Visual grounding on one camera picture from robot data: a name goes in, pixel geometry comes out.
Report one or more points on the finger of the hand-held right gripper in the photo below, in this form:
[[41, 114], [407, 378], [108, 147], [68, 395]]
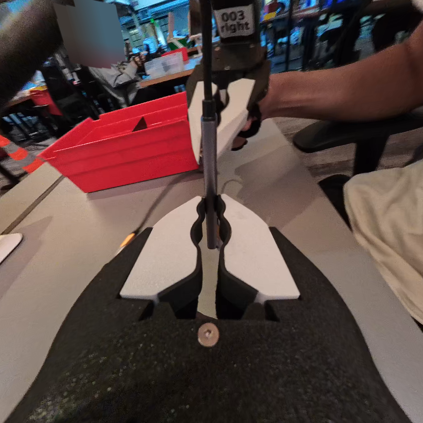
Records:
[[195, 115], [236, 109]]

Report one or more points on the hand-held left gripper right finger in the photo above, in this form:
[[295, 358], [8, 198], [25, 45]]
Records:
[[257, 261]]

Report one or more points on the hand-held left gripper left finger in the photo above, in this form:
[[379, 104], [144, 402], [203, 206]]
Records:
[[165, 261]]

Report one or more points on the grey USB hub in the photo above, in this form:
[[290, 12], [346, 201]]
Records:
[[210, 148]]

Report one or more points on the person's right forearm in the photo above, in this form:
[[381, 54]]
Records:
[[347, 89]]

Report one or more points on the grey desk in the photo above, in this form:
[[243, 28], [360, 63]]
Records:
[[23, 195], [82, 231]]

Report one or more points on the person's right hand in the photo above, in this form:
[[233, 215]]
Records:
[[268, 110]]

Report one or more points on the clear plastic box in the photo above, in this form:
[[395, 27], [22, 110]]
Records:
[[163, 64]]

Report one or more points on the red plastic bin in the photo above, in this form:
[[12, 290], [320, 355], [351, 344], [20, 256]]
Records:
[[132, 158]]

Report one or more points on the black office chair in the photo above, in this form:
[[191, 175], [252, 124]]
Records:
[[330, 135]]

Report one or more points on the person's body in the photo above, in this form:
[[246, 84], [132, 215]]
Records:
[[390, 224]]

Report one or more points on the white stand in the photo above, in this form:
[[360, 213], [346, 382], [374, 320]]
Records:
[[8, 246]]

